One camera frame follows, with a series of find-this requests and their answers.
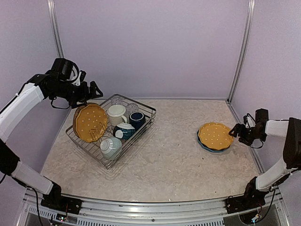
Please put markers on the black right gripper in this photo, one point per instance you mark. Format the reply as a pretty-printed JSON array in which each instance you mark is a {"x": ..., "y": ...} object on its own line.
[{"x": 241, "y": 134}]

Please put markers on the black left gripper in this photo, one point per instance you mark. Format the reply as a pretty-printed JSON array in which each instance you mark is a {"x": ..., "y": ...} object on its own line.
[{"x": 85, "y": 95}]

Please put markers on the yellow dotted plate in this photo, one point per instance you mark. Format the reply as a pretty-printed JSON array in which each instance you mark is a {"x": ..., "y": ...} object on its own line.
[
  {"x": 215, "y": 136},
  {"x": 92, "y": 122}
]

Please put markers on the blue dotted plate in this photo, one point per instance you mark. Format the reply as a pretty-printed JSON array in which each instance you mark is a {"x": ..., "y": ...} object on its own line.
[{"x": 208, "y": 149}]

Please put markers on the cream bird pattern plate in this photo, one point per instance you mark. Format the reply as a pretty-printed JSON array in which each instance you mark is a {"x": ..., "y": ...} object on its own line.
[{"x": 74, "y": 124}]

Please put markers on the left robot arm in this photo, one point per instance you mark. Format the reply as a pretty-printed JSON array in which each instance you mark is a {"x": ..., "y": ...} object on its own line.
[{"x": 63, "y": 80}]

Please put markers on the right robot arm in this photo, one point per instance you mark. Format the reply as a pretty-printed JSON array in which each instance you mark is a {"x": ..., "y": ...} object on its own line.
[{"x": 289, "y": 152}]

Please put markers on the clear glass back left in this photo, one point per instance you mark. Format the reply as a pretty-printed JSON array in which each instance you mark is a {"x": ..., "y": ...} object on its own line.
[{"x": 116, "y": 100}]

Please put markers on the clear glass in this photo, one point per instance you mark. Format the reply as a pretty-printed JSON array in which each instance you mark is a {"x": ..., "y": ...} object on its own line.
[
  {"x": 131, "y": 108},
  {"x": 116, "y": 100}
]

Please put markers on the white ceramic mug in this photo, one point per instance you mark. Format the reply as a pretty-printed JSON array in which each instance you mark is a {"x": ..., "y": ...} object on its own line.
[{"x": 116, "y": 114}]

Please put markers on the clear glass back right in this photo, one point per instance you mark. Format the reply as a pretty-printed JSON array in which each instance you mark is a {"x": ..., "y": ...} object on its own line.
[{"x": 131, "y": 108}]

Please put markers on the navy white bowl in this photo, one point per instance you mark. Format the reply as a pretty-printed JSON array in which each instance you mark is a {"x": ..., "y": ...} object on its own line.
[{"x": 123, "y": 131}]

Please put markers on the dark blue mug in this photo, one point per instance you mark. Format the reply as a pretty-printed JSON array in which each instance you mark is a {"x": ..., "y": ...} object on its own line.
[{"x": 137, "y": 119}]

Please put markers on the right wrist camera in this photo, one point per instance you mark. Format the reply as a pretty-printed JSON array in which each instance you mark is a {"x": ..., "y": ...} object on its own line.
[{"x": 249, "y": 121}]

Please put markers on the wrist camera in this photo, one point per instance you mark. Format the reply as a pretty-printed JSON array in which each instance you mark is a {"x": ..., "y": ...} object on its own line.
[
  {"x": 77, "y": 78},
  {"x": 249, "y": 121}
]

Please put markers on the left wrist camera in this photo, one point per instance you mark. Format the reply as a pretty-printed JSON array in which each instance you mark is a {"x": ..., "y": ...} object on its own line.
[{"x": 77, "y": 78}]

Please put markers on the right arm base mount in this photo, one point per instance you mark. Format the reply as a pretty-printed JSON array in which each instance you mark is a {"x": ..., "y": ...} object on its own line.
[{"x": 252, "y": 198}]

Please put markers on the right aluminium frame post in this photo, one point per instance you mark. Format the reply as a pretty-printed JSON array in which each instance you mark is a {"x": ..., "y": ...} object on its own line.
[{"x": 243, "y": 49}]

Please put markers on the aluminium frame post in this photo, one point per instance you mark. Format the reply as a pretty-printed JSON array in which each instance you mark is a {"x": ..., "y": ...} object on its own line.
[
  {"x": 243, "y": 49},
  {"x": 55, "y": 28}
]

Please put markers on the aluminium front rail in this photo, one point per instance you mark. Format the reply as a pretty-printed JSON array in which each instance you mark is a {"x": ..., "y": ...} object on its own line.
[{"x": 100, "y": 212}]

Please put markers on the left aluminium frame post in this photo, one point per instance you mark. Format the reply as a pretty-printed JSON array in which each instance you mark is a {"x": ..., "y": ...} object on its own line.
[{"x": 55, "y": 28}]

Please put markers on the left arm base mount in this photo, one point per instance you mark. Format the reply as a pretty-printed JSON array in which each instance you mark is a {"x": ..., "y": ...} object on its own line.
[{"x": 61, "y": 204}]

